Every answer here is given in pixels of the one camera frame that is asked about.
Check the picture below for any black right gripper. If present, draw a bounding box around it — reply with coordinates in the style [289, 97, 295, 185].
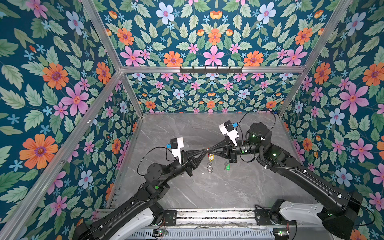
[209, 136, 264, 165]

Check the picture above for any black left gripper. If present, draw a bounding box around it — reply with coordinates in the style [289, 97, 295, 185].
[162, 148, 208, 185]

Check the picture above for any silver metal keyring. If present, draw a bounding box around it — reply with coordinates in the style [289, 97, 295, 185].
[207, 153, 214, 173]

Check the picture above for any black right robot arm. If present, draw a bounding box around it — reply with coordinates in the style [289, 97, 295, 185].
[208, 121, 363, 240]

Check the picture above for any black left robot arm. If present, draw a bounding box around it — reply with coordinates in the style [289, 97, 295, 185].
[72, 149, 209, 240]

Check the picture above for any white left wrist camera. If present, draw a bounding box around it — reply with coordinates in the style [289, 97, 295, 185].
[167, 137, 184, 164]

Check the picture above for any black left camera cable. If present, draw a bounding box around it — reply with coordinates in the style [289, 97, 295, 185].
[136, 146, 173, 176]

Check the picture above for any black camera cable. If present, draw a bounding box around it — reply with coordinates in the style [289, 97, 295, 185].
[136, 146, 173, 176]
[235, 107, 277, 133]

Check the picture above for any black right camera cable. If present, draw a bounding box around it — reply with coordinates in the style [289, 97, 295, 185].
[235, 107, 277, 133]

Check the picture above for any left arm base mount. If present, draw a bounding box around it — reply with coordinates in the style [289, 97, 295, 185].
[151, 210, 178, 227]

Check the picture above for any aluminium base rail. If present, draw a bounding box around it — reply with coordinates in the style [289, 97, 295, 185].
[95, 208, 340, 229]

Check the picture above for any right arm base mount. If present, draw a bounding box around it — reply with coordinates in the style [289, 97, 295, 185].
[254, 199, 297, 226]

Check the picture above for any white perforated cable duct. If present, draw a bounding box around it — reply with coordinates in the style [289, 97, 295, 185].
[128, 229, 275, 240]

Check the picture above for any black wall hook rail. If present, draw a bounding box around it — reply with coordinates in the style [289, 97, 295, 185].
[179, 66, 243, 75]

